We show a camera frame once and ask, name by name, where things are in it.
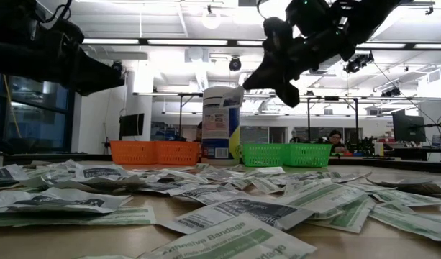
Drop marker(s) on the black overhead camera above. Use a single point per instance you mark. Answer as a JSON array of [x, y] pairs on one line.
[[116, 67], [235, 64]]

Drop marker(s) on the white wipes canister blue label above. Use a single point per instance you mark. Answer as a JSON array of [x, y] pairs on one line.
[[220, 133]]

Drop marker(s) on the black background robot arm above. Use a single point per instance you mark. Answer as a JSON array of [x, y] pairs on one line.
[[365, 145]]

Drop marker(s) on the person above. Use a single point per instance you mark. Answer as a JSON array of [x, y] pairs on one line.
[[335, 139], [199, 131]]

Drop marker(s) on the black aluminium rig frame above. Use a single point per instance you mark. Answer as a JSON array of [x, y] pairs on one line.
[[62, 157]]

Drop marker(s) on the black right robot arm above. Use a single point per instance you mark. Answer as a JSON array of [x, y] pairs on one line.
[[367, 14]]

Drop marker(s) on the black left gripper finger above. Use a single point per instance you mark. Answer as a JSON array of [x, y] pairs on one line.
[[90, 73], [94, 92]]

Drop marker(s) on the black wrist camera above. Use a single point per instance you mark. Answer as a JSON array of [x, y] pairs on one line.
[[67, 32], [277, 34]]

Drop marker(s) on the dark glass window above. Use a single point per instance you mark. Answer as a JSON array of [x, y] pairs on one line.
[[36, 126]]

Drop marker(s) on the black desk monitor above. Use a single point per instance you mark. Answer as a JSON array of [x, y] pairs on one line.
[[409, 127]]

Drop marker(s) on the orange plastic basket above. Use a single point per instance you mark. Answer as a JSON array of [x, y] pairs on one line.
[[132, 153], [177, 153]]

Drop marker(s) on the round white ceiling lamp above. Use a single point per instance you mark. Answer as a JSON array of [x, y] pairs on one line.
[[211, 19]]

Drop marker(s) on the black wall monitor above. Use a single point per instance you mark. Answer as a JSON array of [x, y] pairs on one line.
[[132, 124]]

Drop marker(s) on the black background frame stand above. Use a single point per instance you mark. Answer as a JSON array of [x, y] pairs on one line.
[[181, 115]]

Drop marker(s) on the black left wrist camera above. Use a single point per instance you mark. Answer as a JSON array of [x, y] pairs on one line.
[[67, 32]]

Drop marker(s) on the black ceiling camera cluster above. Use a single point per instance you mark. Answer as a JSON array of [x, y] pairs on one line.
[[358, 63]]

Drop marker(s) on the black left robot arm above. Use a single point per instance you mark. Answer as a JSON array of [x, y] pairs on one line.
[[11, 18]]

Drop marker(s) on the green plastic basket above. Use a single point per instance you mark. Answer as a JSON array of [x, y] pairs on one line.
[[308, 155], [263, 154]]

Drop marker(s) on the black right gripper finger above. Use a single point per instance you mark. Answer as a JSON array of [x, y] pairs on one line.
[[267, 60], [281, 79]]

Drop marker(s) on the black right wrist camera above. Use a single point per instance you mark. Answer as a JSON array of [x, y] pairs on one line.
[[277, 34]]

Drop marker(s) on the overhead light bar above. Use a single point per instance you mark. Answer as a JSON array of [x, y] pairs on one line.
[[187, 42]]

